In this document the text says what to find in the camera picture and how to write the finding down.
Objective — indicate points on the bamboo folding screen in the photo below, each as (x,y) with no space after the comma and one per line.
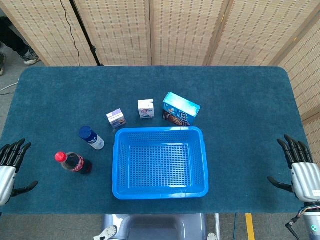
(187,25)

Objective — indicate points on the dark sneaker white sole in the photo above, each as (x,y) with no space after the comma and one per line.
(2,65)
(31,59)

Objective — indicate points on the grey-blue robot torso base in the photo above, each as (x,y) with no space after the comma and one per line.
(155,227)

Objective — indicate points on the white milk carton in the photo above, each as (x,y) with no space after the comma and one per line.
(146,109)

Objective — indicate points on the black tripod stand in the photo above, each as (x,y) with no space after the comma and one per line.
(86,37)

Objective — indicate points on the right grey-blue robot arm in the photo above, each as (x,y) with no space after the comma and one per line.
(312,220)

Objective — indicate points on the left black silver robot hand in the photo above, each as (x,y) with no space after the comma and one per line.
(7,180)

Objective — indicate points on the yellow floor tape strip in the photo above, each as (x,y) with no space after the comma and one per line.
(250,227)

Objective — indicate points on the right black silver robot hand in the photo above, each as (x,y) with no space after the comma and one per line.
(306,181)

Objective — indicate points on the blue chocolate cookie box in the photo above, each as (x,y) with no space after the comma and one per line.
(181,108)

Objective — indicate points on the small purple carton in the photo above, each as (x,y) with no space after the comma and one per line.
(116,118)

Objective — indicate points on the cola bottle red cap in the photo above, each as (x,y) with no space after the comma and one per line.
(75,163)

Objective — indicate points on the white bottle blue cap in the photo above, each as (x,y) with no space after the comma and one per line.
(91,137)

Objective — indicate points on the teal table cloth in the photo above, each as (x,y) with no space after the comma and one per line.
(225,100)

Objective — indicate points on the person black trousers leg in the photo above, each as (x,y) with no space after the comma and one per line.
(12,40)

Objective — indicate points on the blue perforated plastic basket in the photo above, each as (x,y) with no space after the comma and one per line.
(160,165)

